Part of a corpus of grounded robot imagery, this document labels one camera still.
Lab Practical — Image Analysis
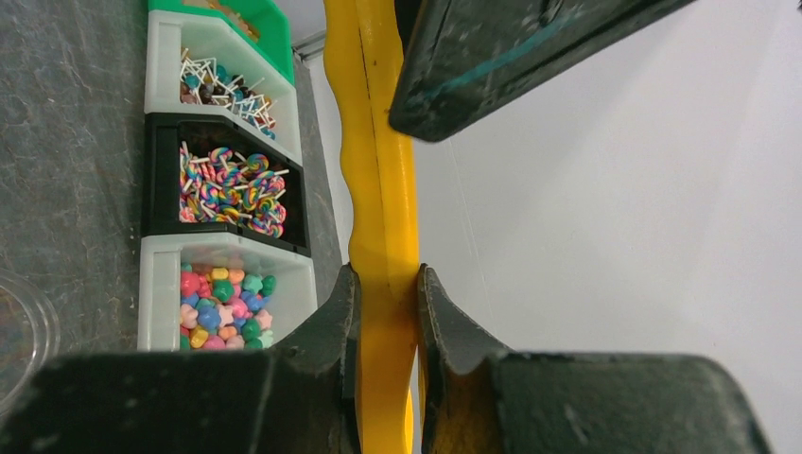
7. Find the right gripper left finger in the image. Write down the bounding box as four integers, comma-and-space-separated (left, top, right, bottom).
1, 265, 361, 453

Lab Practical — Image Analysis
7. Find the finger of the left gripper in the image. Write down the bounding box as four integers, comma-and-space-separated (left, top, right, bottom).
389, 0, 690, 143

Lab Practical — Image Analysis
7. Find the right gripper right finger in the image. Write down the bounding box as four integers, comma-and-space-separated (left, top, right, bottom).
417, 266, 771, 453

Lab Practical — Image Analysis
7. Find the orange plastic scoop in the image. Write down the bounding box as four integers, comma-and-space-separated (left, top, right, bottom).
324, 1, 418, 453

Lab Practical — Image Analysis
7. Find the clear plastic jar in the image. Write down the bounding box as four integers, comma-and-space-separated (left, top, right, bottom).
1, 270, 61, 416

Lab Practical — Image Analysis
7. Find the white star candy bin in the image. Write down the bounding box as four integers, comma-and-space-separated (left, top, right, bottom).
137, 234, 318, 351

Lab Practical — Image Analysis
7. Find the green candy bin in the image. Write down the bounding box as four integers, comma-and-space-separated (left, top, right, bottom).
148, 0, 295, 85

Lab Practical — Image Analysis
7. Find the black swirl lollipop bin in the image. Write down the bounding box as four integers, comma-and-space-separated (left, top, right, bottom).
141, 113, 311, 256

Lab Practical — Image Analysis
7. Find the white lollipop bin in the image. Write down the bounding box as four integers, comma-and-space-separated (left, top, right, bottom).
144, 9, 303, 163

